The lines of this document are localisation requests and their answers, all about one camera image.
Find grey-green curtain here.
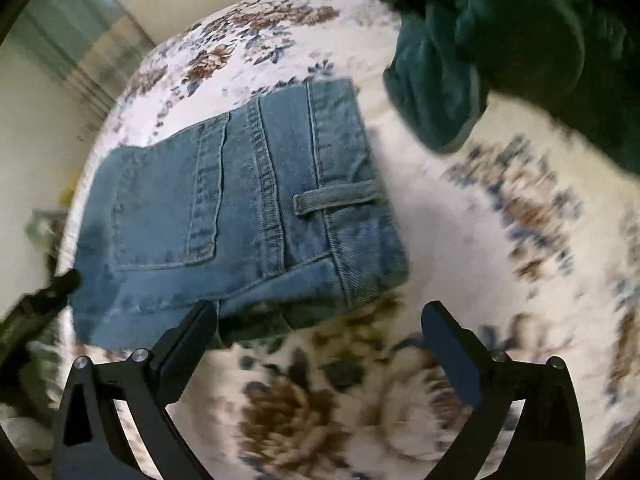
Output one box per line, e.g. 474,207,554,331
9,0,157,117

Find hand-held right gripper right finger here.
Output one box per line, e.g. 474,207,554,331
421,301,587,480

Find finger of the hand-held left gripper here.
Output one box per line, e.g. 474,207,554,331
27,269,84,313

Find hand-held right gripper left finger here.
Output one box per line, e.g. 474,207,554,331
52,300,219,480

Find light blue jeans pants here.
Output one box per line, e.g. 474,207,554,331
67,77,412,352

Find bed with floral sheet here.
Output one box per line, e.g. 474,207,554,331
54,0,640,480

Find dark green blanket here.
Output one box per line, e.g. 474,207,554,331
352,0,640,177

